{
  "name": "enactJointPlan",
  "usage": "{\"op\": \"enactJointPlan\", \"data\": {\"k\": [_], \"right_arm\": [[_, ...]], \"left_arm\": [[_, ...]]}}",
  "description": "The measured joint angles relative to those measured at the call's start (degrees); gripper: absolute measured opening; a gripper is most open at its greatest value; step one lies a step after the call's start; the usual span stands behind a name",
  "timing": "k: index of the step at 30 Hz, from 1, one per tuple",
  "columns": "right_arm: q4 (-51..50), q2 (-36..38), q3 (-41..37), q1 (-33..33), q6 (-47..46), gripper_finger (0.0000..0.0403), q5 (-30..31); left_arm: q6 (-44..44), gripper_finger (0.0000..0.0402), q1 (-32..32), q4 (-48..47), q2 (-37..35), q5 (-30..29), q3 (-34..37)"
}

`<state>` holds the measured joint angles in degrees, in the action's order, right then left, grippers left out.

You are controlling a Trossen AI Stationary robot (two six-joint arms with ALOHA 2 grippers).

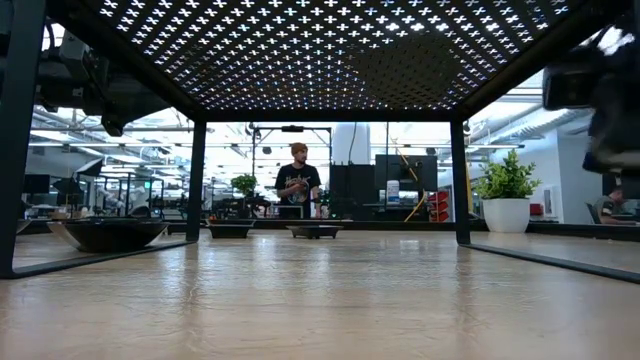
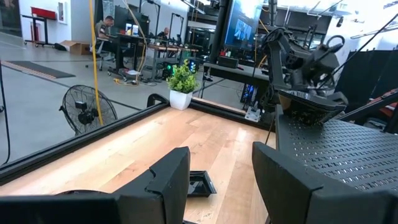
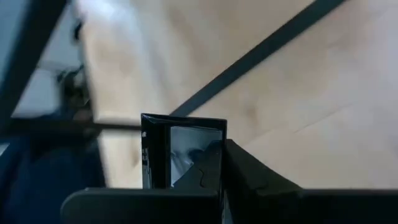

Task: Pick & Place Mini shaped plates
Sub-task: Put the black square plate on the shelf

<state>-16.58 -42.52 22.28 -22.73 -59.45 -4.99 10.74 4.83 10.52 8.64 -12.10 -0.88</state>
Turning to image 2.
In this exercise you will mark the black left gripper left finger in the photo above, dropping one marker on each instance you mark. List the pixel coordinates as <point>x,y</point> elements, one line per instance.
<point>168,186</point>

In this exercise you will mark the wooden top desk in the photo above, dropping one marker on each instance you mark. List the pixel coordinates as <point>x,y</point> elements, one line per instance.
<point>169,48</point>

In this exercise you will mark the black office desk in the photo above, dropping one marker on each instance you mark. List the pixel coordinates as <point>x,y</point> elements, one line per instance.
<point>130,39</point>

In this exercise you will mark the grey desk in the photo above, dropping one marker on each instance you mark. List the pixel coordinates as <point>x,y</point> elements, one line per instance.
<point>236,73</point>

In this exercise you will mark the silver arm base bracket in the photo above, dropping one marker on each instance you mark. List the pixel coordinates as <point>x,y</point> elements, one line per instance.
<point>253,114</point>

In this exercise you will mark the large black desk monitor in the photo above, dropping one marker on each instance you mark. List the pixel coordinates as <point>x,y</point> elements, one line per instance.
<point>242,25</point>

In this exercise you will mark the red top table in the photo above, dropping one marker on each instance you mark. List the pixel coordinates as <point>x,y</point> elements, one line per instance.
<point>40,14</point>

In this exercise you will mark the computer tower blue lights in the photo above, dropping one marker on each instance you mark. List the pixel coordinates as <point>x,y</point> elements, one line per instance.
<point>192,65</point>

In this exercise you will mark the black slanted crossbar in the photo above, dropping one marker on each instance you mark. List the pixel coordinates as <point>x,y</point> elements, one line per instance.
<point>367,107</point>

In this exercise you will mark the cardboard box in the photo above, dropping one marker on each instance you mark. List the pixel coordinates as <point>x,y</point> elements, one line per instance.
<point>74,47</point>

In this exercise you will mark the white framed wall picture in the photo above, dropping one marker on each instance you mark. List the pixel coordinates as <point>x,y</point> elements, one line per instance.
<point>61,12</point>

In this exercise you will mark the black desktop device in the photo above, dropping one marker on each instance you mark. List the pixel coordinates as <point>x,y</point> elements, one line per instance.
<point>228,61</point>

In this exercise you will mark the black fabric partition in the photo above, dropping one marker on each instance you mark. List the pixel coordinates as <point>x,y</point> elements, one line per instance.
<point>367,73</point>

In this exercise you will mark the computer tower green lights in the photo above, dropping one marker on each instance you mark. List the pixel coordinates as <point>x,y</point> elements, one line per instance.
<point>168,70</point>

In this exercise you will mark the person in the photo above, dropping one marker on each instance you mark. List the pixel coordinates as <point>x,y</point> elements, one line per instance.
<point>104,31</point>
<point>163,34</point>

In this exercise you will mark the white wipes canister blue label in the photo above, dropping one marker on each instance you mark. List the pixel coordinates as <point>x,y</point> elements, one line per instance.
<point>128,29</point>
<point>135,30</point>

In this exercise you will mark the green plant in white pot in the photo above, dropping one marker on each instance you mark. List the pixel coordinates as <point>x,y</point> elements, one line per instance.
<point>182,82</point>

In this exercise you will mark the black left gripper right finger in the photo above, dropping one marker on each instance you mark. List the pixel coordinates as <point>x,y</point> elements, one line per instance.
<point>280,186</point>

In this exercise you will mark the dark floor mat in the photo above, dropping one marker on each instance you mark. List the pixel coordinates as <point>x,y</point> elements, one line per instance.
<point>37,69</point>

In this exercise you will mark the black floor fan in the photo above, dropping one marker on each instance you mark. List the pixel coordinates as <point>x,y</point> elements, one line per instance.
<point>88,109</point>

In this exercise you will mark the black perforated metal rack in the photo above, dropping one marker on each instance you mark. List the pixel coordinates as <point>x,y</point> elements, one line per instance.
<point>342,149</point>

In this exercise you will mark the black square flared bowl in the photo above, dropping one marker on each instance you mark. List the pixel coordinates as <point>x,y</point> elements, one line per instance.
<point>308,96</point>
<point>308,116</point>

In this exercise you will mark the office chair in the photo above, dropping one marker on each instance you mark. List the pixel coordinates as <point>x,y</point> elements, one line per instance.
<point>102,56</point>

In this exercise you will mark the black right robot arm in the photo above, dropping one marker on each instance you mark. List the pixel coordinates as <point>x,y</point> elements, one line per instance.
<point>272,62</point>

